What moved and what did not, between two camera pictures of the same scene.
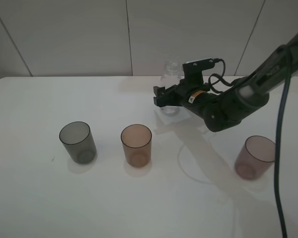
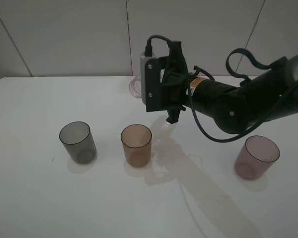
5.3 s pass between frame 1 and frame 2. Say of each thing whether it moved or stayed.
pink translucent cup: stayed
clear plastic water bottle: moved
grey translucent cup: stayed
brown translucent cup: stayed
